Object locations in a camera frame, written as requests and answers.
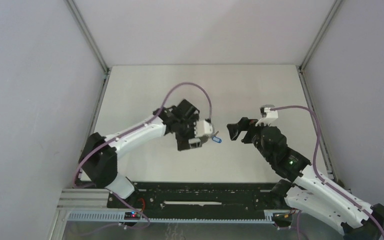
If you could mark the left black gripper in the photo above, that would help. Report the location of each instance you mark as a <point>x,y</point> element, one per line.
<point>182,142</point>

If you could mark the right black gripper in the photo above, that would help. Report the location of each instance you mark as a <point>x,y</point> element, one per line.
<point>244,124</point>

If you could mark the key with blue tag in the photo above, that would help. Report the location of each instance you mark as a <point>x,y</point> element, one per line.
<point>215,138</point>

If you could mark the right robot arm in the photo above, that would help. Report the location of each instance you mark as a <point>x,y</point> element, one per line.
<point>301,188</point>

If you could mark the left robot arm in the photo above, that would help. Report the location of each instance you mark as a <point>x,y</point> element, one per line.
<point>101,154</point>

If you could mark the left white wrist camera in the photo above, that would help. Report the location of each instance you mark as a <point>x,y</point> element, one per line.
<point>203,128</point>

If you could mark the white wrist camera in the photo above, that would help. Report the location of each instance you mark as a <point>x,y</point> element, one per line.
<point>203,128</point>
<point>268,115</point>

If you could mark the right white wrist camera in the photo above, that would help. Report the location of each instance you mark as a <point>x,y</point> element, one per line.
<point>268,115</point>

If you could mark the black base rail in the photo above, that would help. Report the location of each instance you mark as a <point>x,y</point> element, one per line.
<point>209,201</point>

